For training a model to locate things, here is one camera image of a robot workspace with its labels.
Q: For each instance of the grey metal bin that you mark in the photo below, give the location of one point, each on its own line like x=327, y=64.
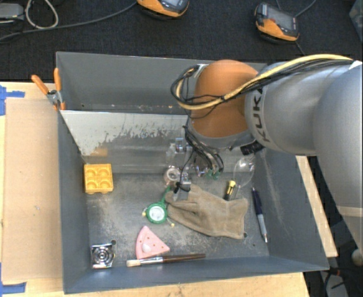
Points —
x=125, y=215

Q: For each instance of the clear glass bulb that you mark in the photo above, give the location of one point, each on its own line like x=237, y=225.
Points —
x=245, y=169

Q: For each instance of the yellow and black screwdriver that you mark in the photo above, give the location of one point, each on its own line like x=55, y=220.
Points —
x=230, y=189

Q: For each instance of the tan leather glove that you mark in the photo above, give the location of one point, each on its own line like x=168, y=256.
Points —
x=209, y=213

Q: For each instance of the green round toy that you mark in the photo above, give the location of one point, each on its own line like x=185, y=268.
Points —
x=156, y=213

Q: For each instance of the square metal drain cover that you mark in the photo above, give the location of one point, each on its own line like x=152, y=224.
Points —
x=102, y=255

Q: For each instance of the yellow toy building block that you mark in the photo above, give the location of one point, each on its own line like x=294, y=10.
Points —
x=98, y=178

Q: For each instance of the brown cardboard board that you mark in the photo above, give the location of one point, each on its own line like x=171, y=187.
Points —
x=29, y=181

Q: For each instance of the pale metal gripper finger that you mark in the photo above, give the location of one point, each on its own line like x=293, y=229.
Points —
x=187, y=189
x=179, y=181

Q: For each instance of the black cylinder on white bracket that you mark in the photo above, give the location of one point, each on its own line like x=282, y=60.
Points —
x=251, y=148

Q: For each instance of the clear round tape roll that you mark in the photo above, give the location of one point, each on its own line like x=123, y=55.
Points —
x=172, y=176

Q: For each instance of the pink toy cheese wedge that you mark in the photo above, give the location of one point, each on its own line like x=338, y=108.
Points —
x=149, y=243

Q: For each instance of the blue and silver pen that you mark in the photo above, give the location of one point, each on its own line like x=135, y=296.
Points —
x=258, y=207

